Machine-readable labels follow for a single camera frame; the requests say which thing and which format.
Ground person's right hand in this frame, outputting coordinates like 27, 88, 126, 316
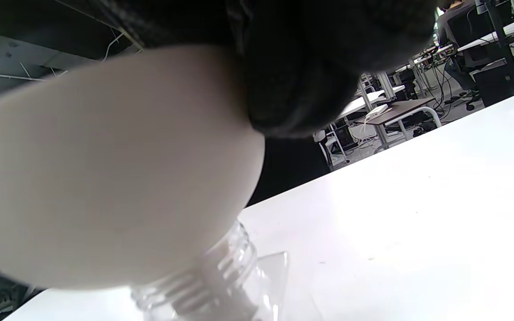
61, 0, 439, 139

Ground grey funnel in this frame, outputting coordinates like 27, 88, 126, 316
0, 45, 266, 290

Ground clear coffee jar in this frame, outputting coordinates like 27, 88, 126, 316
130, 218, 291, 321

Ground white power bank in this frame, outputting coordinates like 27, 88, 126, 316
365, 104, 390, 119

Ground brown side table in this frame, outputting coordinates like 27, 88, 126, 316
355, 97, 441, 150

